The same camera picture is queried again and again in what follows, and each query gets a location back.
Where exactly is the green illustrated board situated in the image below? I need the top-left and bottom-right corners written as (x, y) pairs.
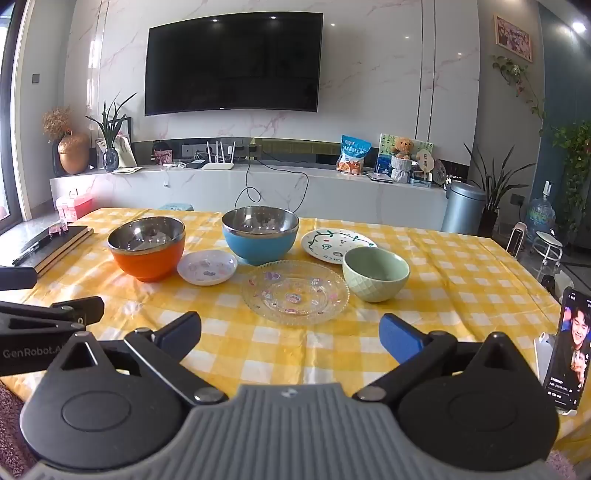
top-left (378, 134), bottom-right (435, 174)

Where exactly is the orange steel-lined bowl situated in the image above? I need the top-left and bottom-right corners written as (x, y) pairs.
top-left (107, 217), bottom-right (186, 283)

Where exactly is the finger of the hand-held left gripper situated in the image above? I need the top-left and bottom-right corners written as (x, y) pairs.
top-left (0, 296), bottom-right (105, 332)
top-left (0, 267), bottom-right (38, 291)

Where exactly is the dried flower bunch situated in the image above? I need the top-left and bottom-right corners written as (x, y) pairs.
top-left (42, 107), bottom-right (74, 141)

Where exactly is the small white plate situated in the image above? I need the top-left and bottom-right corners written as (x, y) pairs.
top-left (177, 250), bottom-right (238, 286)

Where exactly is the white round stool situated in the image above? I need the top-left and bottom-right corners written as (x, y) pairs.
top-left (531, 231), bottom-right (565, 266)

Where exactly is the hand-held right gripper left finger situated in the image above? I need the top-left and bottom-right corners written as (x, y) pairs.
top-left (46, 311), bottom-right (229, 407)

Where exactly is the white router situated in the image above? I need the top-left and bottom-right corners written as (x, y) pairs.
top-left (202, 141), bottom-right (237, 171)

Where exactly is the hanging vine plant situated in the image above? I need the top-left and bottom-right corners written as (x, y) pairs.
top-left (490, 55), bottom-right (548, 134)

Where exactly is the white television cabinet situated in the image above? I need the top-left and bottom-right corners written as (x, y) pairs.
top-left (50, 164), bottom-right (448, 222)

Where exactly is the blue water bottle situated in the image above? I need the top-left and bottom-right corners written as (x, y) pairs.
top-left (526, 181), bottom-right (556, 236)

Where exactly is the potted snake plant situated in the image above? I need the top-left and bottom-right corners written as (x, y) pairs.
top-left (464, 144), bottom-right (536, 234)

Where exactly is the gold round vase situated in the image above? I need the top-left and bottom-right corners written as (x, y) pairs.
top-left (58, 130), bottom-right (90, 175)

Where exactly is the yellow checked tablecloth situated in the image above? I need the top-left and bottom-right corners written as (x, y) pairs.
top-left (0, 208), bottom-right (591, 467)

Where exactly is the white sketch card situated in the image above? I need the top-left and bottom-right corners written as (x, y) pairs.
top-left (95, 117), bottom-right (138, 169)

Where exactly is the blue steel-lined bowl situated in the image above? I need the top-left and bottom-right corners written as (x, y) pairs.
top-left (222, 206), bottom-right (300, 267)

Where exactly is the small pink heater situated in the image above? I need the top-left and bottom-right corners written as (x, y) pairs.
top-left (505, 222), bottom-right (528, 258)

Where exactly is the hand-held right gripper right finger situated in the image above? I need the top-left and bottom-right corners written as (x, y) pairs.
top-left (352, 314), bottom-right (532, 402)

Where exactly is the green ceramic bowl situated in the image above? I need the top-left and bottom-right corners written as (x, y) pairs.
top-left (342, 246), bottom-right (411, 304)

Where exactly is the blue snack bag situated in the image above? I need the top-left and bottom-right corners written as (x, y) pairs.
top-left (336, 135), bottom-right (371, 176)

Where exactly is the purple rug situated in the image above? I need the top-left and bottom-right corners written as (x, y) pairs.
top-left (0, 381), bottom-right (38, 480)

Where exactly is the clear glass plate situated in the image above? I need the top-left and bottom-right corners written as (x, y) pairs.
top-left (242, 260), bottom-right (350, 326)

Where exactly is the black cable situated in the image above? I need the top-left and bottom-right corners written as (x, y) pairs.
top-left (235, 154), bottom-right (309, 217)

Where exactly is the green leafy plant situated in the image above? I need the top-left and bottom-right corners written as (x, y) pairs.
top-left (85, 92), bottom-right (138, 151)

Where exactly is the smartphone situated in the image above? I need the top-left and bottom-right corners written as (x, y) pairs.
top-left (540, 286), bottom-right (591, 414)

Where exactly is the round paper fan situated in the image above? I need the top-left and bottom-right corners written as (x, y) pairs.
top-left (418, 148), bottom-right (437, 183)

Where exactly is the pink storage box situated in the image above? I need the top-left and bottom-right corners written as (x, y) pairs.
top-left (55, 191), bottom-right (99, 221)

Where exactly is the white painted plate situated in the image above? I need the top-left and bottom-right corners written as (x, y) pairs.
top-left (301, 228), bottom-right (378, 265)

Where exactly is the large green vine plant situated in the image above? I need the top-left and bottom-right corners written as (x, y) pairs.
top-left (549, 117), bottom-right (591, 232)

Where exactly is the black wall television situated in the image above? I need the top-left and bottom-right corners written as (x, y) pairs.
top-left (144, 12), bottom-right (324, 116)

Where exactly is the black pen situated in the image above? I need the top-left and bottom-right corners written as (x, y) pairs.
top-left (11, 230), bottom-right (52, 267)

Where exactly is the framed wall picture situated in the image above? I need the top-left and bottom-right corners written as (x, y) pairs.
top-left (493, 15), bottom-right (533, 63)

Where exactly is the grey trash can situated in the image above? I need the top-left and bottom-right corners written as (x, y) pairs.
top-left (441, 181), bottom-right (487, 235)

